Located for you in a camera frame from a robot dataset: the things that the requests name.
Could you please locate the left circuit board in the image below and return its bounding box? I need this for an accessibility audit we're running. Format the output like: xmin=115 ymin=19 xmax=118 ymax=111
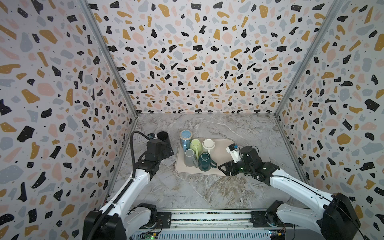
xmin=138 ymin=232 xmax=159 ymax=240

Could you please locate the dark green faceted mug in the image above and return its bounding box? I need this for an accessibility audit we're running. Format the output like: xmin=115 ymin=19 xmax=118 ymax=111
xmin=199 ymin=153 xmax=217 ymax=172

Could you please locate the blue butterfly mug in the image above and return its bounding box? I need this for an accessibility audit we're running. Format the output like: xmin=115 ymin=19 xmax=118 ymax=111
xmin=180 ymin=130 xmax=193 ymax=152

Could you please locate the white cream mug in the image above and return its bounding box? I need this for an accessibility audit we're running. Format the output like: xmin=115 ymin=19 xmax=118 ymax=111
xmin=202 ymin=139 xmax=216 ymax=154

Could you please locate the light green mug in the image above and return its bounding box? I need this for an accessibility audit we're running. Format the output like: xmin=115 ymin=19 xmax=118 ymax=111
xmin=190 ymin=139 xmax=203 ymax=160

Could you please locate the right circuit board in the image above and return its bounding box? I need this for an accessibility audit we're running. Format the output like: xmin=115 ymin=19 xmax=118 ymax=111
xmin=269 ymin=230 xmax=286 ymax=240

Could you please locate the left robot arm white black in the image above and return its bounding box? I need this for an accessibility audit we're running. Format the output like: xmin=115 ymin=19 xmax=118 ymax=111
xmin=82 ymin=137 xmax=174 ymax=240

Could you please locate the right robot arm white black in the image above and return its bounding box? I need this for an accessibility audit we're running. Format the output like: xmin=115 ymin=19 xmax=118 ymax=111
xmin=218 ymin=144 xmax=361 ymax=240

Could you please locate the grey mug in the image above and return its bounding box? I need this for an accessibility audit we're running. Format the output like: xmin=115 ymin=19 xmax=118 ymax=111
xmin=184 ymin=149 xmax=199 ymax=168

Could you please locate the black mug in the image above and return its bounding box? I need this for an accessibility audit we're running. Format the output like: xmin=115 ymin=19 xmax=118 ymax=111
xmin=157 ymin=131 xmax=171 ymax=148

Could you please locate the circuit board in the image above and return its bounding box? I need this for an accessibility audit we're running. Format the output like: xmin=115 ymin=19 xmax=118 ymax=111
xmin=269 ymin=230 xmax=286 ymax=240
xmin=138 ymin=232 xmax=159 ymax=240

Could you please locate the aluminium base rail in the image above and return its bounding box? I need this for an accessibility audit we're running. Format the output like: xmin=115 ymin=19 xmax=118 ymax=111
xmin=130 ymin=209 xmax=323 ymax=240

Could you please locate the beige plastic tray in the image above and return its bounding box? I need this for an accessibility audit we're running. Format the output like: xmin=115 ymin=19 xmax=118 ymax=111
xmin=175 ymin=139 xmax=234 ymax=176

